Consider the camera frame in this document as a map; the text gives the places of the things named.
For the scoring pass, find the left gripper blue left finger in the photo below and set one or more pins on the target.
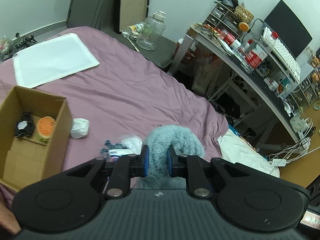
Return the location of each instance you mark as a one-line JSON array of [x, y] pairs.
[[140, 165]]

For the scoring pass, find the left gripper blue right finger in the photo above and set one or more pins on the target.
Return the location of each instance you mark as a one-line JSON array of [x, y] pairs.
[[175, 163]]

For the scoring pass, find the clear plastic bag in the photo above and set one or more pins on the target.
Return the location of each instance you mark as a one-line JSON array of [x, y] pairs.
[[132, 142]]

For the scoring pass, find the grey blue plush toy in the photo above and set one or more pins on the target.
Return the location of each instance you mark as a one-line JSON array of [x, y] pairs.
[[183, 140]]

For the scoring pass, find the blue tissue pack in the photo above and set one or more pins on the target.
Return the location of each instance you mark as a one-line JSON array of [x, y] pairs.
[[114, 154]]

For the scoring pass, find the cream blanket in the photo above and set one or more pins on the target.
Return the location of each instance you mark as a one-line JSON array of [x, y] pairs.
[[235, 149]]

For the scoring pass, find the white crumpled cloth ball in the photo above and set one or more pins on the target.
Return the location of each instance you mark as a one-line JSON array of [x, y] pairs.
[[80, 128]]

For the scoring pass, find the pink bed sheet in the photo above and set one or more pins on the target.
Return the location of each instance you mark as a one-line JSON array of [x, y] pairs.
[[128, 95]]

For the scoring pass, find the white power strip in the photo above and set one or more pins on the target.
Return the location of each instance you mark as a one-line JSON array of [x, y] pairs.
[[277, 162]]

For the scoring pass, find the burger plush toy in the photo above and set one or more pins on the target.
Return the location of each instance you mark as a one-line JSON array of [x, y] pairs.
[[45, 127]]

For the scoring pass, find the cardboard box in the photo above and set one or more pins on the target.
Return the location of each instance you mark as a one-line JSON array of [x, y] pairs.
[[27, 160]]

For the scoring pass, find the white paper sheet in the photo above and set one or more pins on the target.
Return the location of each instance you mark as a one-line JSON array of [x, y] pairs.
[[52, 60]]

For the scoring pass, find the white black desk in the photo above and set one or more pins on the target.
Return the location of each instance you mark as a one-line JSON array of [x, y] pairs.
[[275, 104]]

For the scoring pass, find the red white box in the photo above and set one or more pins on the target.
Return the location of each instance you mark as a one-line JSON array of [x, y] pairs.
[[255, 56]]

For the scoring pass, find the yellow white bottle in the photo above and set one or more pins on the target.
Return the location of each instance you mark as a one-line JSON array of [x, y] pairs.
[[138, 27]]

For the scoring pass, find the clear glass jar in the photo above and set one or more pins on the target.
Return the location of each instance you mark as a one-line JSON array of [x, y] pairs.
[[154, 28]]

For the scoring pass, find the small drawer organizer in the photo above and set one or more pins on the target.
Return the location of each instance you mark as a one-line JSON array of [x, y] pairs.
[[222, 17]]

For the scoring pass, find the white keyboard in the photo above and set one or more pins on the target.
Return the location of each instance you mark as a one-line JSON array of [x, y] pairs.
[[281, 53]]

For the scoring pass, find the woven basket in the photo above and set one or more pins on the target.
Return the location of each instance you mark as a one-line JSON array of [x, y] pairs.
[[243, 14]]

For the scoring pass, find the brown board tray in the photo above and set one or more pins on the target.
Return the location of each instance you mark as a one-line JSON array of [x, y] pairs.
[[132, 12]]

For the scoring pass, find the black monitor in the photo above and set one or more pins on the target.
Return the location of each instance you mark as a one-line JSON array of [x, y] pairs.
[[290, 29]]

